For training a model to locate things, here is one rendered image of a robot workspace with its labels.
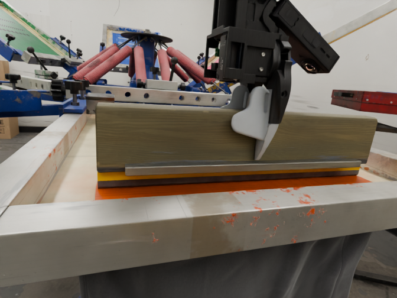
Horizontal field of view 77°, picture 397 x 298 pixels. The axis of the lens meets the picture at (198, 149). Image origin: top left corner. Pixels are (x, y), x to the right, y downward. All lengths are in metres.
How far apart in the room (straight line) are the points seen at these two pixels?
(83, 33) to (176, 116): 4.68
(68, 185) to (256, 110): 0.24
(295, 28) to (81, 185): 0.31
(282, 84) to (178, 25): 4.82
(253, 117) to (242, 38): 0.09
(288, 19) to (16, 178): 0.33
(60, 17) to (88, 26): 0.42
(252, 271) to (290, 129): 0.21
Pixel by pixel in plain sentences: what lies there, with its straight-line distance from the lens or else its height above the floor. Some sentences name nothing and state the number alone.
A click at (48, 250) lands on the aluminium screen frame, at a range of 0.20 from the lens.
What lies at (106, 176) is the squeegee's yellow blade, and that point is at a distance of 0.31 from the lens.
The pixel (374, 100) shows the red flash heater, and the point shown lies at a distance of 1.36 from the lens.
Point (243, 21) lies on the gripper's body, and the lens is 0.32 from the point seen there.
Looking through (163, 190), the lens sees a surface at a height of 0.95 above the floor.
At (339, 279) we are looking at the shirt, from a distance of 0.53.
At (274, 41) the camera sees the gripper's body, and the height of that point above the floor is 1.14.
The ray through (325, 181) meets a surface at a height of 0.95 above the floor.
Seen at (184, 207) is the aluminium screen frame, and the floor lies 0.99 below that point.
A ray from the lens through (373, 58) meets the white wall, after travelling 2.83.
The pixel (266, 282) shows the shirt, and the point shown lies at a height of 0.80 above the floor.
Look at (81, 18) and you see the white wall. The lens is 4.98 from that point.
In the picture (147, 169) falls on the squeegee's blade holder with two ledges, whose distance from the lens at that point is 0.29.
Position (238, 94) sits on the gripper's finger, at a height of 1.07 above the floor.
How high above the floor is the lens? 1.09
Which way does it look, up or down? 15 degrees down
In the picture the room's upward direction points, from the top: 5 degrees clockwise
